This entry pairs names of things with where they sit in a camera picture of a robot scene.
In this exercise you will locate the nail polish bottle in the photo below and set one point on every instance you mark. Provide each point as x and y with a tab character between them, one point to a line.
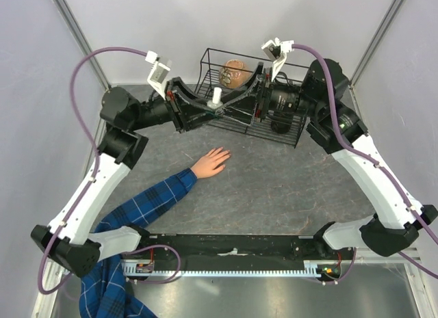
214	106

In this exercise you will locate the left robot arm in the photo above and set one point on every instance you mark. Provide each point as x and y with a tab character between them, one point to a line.
68	239

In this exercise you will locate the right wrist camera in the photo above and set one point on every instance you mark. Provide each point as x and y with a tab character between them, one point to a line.
277	51

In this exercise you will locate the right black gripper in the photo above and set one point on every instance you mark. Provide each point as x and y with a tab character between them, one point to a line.
263	98

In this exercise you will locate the black mug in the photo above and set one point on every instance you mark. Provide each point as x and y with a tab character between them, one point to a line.
280	124

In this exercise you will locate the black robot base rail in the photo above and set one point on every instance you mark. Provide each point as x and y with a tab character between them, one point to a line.
186	255

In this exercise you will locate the black wire rack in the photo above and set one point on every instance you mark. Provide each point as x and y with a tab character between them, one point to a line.
273	110

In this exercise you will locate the blue plaid sleeve forearm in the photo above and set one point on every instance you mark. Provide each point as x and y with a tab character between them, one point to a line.
103	292

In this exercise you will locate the brown ceramic bowl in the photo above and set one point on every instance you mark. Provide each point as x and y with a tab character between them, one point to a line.
234	73

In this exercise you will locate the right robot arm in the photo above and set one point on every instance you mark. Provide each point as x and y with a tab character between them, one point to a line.
316	106

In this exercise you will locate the mannequin hand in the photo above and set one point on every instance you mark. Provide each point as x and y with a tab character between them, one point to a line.
212	163

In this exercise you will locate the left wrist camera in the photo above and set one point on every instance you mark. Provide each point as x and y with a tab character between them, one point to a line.
161	66

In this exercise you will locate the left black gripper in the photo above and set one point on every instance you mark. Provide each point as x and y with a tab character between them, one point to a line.
176	91

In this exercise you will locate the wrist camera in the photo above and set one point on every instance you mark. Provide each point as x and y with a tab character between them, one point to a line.
277	51
161	66

